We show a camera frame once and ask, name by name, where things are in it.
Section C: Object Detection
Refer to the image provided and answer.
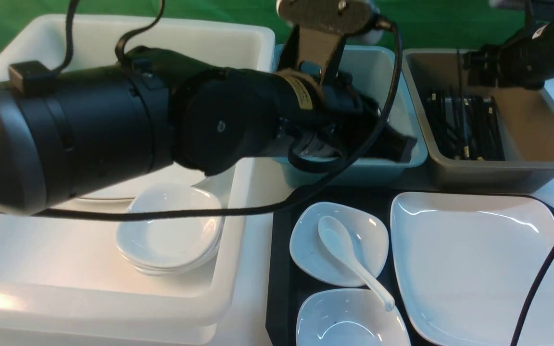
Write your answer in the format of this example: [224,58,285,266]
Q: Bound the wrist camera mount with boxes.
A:
[276,0,390,85]

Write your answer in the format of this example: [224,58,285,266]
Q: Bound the large white square plate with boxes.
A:
[390,191,554,346]

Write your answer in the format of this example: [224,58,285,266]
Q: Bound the white soup spoon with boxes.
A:
[317,215,395,312]

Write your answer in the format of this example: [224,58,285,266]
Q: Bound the green backdrop cloth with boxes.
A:
[0,0,524,51]

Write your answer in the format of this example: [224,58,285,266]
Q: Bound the stacked white bowls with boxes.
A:
[115,184,224,276]

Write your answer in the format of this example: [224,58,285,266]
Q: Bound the teal plastic bin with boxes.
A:
[271,45,428,187]

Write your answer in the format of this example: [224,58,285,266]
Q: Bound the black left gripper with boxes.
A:
[287,72,418,164]

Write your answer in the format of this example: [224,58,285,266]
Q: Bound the black chopsticks in bin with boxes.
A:
[423,88,506,161]

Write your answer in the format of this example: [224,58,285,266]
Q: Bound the large white plastic tub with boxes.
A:
[0,14,275,346]

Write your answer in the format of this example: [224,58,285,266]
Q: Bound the white bowl front tray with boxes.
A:
[295,288,411,346]

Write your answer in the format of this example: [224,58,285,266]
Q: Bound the black serving tray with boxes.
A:
[264,186,554,346]

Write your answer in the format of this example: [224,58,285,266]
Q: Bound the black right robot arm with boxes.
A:
[462,0,554,90]

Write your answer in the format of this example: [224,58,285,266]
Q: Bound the white bowl with spoon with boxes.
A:
[290,202,390,287]

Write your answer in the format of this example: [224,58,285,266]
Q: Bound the grey-brown plastic bin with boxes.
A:
[402,49,554,193]

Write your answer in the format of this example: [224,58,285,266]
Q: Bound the stacked white square plates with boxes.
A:
[77,163,208,202]

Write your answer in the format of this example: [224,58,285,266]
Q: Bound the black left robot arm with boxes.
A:
[0,46,417,221]

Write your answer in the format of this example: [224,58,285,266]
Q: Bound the black cable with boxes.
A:
[0,19,403,222]

